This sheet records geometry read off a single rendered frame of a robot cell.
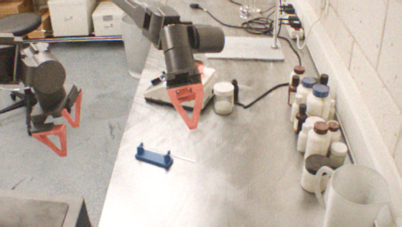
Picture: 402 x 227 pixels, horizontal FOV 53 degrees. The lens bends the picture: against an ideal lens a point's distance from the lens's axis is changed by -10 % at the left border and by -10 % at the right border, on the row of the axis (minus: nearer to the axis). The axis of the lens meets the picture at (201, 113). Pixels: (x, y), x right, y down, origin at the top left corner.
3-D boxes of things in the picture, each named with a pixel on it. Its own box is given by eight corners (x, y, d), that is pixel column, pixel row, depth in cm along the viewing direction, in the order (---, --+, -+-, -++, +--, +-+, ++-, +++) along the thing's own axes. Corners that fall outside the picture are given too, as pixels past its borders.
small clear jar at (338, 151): (347, 164, 112) (351, 148, 109) (336, 170, 109) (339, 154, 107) (334, 155, 115) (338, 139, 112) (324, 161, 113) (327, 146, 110)
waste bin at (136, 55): (120, 82, 305) (115, 26, 282) (128, 61, 332) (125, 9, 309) (166, 82, 304) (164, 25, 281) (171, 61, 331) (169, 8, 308)
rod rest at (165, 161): (134, 157, 114) (133, 146, 112) (141, 150, 117) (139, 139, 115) (168, 168, 111) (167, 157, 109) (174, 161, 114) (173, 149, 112)
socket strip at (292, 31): (290, 39, 181) (291, 29, 179) (278, 8, 214) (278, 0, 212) (303, 39, 181) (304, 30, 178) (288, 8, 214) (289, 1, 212)
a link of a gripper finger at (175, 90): (211, 128, 87) (201, 82, 89) (210, 121, 80) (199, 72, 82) (176, 134, 87) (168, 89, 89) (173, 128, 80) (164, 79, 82)
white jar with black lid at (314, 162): (324, 196, 101) (329, 173, 98) (298, 190, 104) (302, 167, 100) (328, 178, 107) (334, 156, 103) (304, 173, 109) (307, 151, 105)
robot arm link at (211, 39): (149, 41, 96) (155, 5, 91) (197, 40, 101) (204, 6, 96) (168, 67, 87) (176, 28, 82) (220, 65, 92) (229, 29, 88)
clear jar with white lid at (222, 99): (215, 116, 131) (216, 93, 127) (211, 105, 136) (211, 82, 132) (235, 113, 132) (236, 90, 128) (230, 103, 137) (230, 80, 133)
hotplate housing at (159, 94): (143, 100, 139) (141, 77, 134) (161, 81, 149) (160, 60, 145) (209, 115, 132) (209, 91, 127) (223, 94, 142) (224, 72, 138)
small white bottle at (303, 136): (309, 149, 117) (314, 125, 113) (302, 154, 116) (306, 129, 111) (302, 144, 119) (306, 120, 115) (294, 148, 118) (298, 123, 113)
